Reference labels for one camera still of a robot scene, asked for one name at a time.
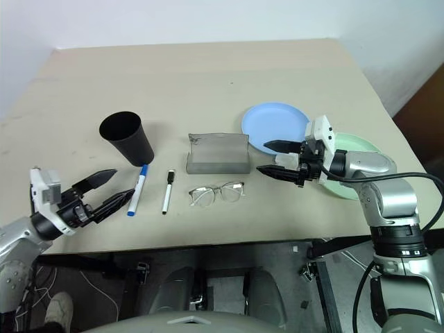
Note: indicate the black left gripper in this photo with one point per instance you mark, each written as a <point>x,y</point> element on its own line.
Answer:
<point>74,208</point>

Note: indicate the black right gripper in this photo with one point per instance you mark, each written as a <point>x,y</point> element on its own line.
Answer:
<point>312,163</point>

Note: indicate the blue capped white marker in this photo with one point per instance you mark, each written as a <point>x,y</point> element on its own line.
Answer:
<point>138,189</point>

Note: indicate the black capped white marker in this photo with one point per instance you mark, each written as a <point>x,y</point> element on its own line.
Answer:
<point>167,196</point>

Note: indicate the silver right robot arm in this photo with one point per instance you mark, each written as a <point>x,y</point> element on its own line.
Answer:
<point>367,163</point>

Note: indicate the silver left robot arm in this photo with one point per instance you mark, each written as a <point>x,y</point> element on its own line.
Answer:
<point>15,243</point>

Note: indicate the blue plastic plate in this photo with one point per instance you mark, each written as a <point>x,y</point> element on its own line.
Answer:
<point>274,121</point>

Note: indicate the black plastic cup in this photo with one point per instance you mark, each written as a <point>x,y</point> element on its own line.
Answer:
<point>132,145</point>

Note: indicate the grey glasses case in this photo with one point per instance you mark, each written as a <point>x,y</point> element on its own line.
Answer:
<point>218,154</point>

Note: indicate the green plastic plate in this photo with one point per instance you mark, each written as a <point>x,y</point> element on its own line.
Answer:
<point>357,143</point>

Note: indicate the dark grey rounded shape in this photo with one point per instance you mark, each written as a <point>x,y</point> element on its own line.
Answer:
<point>173,291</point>
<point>265,295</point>

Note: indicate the white black sneaker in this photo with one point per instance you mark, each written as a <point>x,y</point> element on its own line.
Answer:
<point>59,308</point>

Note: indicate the brown wooden door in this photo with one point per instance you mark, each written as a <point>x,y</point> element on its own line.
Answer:
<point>425,111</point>

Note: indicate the grey robot torso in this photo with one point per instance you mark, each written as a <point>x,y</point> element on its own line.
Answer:
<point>222,322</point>

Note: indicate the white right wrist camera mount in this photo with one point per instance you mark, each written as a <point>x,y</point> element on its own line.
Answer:
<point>320,130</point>

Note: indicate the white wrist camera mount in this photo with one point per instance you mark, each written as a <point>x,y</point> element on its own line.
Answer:
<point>320,130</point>
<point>43,184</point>

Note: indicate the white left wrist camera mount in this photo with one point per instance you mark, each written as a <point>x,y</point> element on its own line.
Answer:
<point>43,184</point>

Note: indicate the clear frame eyeglasses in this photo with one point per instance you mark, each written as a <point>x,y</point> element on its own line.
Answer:
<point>203,196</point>

